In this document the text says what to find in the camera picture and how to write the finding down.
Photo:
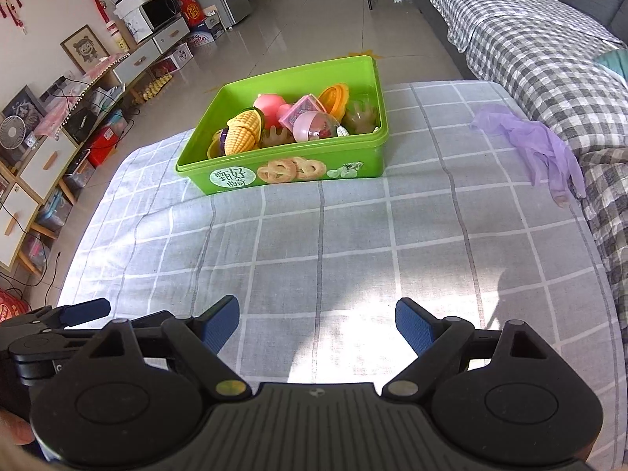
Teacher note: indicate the red printed bag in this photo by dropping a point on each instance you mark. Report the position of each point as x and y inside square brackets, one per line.
[10, 306]

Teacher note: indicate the yellow toy corn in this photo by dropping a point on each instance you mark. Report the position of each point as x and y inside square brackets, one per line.
[243, 135]

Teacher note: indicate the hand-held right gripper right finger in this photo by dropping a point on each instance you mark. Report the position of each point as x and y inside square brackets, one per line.
[417, 326]

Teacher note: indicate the small white fan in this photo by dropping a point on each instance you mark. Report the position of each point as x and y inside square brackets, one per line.
[12, 132]

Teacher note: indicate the grey grid table cloth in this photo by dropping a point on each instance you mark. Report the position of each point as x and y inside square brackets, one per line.
[343, 235]

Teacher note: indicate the white blue printed box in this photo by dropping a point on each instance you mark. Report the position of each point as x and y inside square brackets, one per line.
[201, 39]

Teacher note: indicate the black white plaid cover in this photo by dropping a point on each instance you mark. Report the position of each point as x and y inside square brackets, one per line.
[515, 34]

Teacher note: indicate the pink clear capsule ball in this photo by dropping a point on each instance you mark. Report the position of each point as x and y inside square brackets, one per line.
[314, 127]

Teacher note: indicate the red storage box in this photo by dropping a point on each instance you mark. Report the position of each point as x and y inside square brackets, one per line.
[103, 147]

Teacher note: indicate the yellow plastic bowl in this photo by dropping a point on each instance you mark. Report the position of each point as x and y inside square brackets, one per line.
[213, 149]

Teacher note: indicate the translucent brown hand toy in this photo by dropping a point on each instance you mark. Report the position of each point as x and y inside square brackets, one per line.
[360, 117]
[274, 137]

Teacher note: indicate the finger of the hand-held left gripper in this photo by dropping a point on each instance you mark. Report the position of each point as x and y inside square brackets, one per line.
[54, 346]
[86, 311]

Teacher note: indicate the purple glove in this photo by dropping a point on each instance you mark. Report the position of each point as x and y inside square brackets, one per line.
[535, 137]

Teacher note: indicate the person's left hand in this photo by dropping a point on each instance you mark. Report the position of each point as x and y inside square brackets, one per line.
[14, 429]

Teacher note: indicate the teal patterned pillow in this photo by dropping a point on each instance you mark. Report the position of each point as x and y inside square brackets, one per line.
[615, 64]

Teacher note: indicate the pink block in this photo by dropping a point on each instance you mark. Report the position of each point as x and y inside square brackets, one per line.
[299, 108]

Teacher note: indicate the pink animal squeeze toy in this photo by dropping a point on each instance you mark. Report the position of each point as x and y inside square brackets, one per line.
[270, 103]

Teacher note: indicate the dark framed picture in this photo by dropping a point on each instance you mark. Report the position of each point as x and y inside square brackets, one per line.
[24, 105]

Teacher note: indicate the green plastic box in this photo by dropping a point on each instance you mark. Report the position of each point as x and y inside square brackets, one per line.
[365, 167]

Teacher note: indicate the framed cartoon picture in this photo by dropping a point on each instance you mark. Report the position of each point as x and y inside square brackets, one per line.
[83, 51]

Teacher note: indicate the orange disc toy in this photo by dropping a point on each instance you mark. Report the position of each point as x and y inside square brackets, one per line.
[333, 98]

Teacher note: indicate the red gift box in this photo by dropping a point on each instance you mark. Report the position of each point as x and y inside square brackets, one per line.
[190, 10]

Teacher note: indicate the row of yellow toys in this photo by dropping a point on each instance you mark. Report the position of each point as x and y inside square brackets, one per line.
[157, 87]

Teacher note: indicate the white red cardboard box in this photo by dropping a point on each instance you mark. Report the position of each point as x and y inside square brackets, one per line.
[179, 56]

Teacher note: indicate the white wooden cabinet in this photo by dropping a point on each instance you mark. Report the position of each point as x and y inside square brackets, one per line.
[137, 61]

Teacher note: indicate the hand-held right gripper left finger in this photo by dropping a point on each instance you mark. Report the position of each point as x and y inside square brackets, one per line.
[221, 324]

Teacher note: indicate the purple toy grapes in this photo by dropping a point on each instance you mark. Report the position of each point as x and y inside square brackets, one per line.
[223, 140]

